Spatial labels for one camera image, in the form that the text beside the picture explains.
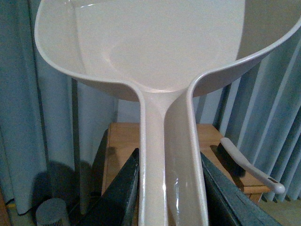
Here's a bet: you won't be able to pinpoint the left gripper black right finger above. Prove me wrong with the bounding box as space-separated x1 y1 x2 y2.
201 154 281 226

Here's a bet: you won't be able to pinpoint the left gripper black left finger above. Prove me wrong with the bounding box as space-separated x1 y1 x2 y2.
83 148 139 226

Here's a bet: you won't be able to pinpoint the beige hand brush black bristles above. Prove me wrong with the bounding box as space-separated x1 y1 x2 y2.
210 137 285 194

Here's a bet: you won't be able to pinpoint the beige plastic dustpan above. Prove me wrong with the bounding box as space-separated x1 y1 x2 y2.
35 0 301 226

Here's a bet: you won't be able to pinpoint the grey cylindrical device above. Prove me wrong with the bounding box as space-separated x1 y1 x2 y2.
36 198 70 226

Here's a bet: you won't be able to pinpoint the wooden side table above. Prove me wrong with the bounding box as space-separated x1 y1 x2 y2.
96 122 270 203

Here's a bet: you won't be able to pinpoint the grey pleated curtain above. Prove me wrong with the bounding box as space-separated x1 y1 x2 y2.
0 0 301 216

